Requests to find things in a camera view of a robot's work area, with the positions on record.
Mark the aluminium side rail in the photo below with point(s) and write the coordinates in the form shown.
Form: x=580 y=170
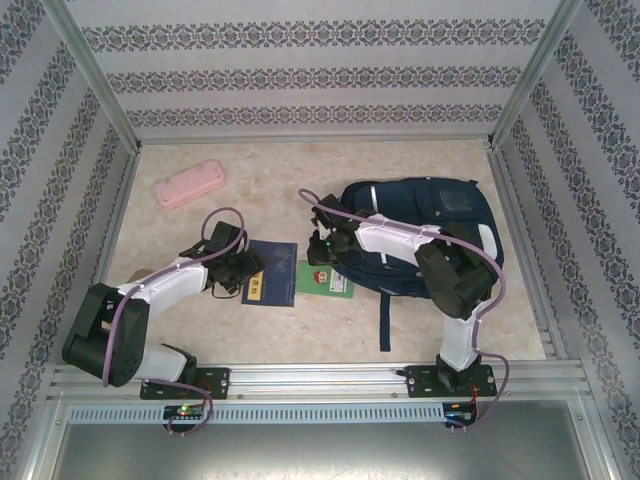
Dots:
x=117 y=215
x=510 y=210

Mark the navy book with tree drawing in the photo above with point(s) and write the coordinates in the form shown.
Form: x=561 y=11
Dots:
x=277 y=285

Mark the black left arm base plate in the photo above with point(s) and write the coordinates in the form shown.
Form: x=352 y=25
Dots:
x=217 y=382

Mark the pink pencil case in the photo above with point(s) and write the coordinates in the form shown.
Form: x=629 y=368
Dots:
x=190 y=184

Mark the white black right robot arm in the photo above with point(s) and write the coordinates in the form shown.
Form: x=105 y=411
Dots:
x=390 y=240

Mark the small controller circuit board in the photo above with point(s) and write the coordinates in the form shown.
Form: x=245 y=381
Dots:
x=460 y=412
x=185 y=411

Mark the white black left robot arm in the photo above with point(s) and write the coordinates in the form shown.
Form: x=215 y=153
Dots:
x=170 y=280

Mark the aluminium frame post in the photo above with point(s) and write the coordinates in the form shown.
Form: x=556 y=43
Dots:
x=536 y=65
x=90 y=65

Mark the grey sheet metal shelf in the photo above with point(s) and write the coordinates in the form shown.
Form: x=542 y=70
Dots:
x=320 y=455

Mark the small green house booklet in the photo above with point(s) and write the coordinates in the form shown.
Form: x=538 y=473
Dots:
x=320 y=289

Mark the aluminium mounting rail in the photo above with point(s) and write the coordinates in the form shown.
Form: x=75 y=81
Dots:
x=310 y=382

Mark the navy blue student backpack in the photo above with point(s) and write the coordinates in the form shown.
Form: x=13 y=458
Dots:
x=435 y=200

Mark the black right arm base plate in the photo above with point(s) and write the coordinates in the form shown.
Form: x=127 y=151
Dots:
x=422 y=382

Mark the beige glasses case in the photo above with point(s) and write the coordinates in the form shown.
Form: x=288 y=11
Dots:
x=140 y=276

